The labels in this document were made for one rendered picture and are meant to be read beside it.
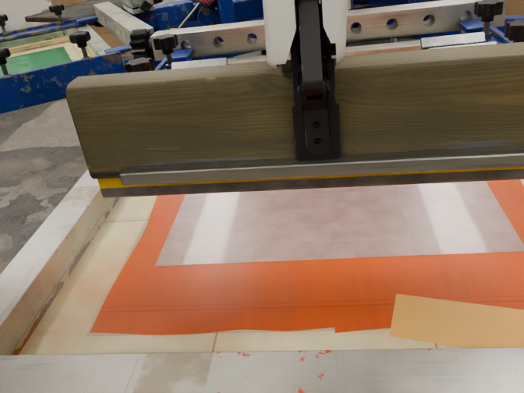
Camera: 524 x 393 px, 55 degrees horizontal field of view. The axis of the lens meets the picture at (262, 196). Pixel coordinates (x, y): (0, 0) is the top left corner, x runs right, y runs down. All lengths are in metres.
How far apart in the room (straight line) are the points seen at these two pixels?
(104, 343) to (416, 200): 0.34
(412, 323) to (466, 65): 0.19
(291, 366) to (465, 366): 0.11
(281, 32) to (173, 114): 0.11
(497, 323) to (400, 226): 0.14
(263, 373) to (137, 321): 0.15
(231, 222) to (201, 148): 0.18
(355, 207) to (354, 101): 0.21
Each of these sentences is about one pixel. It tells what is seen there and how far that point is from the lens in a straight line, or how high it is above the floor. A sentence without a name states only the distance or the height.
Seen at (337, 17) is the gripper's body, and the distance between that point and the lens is 0.31.
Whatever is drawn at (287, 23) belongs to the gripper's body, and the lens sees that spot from 0.30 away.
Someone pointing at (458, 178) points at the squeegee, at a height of 1.05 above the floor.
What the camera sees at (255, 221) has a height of 0.96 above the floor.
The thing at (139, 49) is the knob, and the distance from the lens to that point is 1.10.
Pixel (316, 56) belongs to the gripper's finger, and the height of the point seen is 1.17.
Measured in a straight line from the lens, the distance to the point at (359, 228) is 0.51.
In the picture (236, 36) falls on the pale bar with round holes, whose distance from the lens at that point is 1.05.
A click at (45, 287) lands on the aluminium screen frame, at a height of 0.97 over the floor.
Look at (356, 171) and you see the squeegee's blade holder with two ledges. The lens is 0.36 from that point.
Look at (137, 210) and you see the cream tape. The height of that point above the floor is 0.95.
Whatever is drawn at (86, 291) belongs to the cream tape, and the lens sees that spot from 0.50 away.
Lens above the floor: 1.24
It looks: 30 degrees down
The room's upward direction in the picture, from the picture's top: 8 degrees counter-clockwise
